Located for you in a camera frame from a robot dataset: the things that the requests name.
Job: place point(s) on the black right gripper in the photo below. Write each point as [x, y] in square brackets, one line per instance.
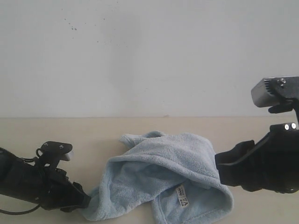
[272, 163]

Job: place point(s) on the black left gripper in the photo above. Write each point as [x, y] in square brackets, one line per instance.
[56, 191]

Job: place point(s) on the light blue terry towel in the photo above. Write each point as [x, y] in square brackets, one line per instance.
[175, 173]

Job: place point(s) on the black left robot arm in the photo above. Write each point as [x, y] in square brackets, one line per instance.
[18, 179]

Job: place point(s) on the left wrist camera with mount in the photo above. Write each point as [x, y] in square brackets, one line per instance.
[52, 152]

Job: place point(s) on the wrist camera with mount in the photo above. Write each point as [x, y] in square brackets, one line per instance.
[52, 152]
[278, 94]

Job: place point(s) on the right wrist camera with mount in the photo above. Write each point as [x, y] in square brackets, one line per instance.
[278, 94]

